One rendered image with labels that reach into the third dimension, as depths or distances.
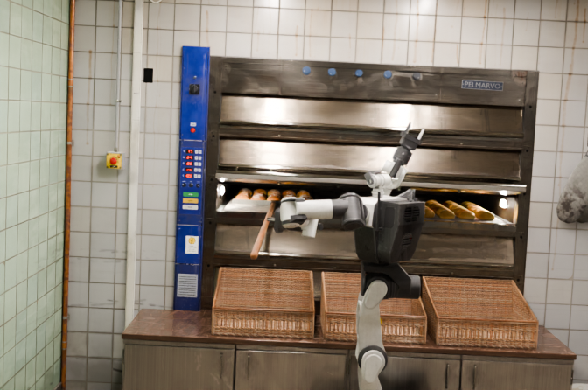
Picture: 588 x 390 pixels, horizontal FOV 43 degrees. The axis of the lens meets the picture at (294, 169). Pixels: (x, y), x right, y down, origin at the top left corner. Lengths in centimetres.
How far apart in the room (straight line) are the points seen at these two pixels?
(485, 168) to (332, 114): 97
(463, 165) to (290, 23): 133
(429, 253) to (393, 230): 114
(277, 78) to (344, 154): 60
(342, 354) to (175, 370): 89
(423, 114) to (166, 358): 202
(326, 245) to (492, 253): 99
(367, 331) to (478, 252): 120
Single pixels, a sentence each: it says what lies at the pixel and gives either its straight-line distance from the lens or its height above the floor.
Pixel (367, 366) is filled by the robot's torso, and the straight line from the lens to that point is 369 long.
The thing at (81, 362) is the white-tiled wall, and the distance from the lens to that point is 486.
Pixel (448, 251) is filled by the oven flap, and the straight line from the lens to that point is 460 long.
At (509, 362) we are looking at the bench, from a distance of 427.
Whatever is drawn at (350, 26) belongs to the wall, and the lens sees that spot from 448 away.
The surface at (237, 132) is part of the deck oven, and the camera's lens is 445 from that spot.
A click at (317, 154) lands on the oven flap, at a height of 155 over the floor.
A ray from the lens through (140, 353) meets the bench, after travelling 418.
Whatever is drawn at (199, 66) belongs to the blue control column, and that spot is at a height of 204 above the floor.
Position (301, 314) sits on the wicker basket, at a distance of 409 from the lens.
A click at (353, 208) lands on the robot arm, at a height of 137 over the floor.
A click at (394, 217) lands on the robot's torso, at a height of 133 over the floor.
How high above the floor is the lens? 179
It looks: 4 degrees down
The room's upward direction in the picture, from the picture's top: 3 degrees clockwise
